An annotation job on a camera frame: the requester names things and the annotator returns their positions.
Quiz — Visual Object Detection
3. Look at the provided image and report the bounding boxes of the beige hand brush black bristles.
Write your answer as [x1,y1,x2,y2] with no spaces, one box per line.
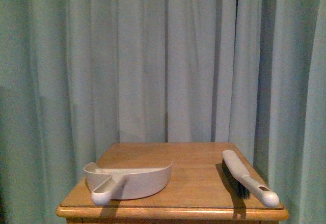
[222,150,280,208]

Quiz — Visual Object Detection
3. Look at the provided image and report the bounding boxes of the teal green curtain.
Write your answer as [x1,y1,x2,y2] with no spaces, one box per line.
[1,0,325,223]

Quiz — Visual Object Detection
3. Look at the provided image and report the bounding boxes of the wooden nightstand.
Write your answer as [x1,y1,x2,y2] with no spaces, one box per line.
[56,142,289,223]

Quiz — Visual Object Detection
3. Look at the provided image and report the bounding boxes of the beige plastic dustpan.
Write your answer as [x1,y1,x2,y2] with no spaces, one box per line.
[84,162,173,206]

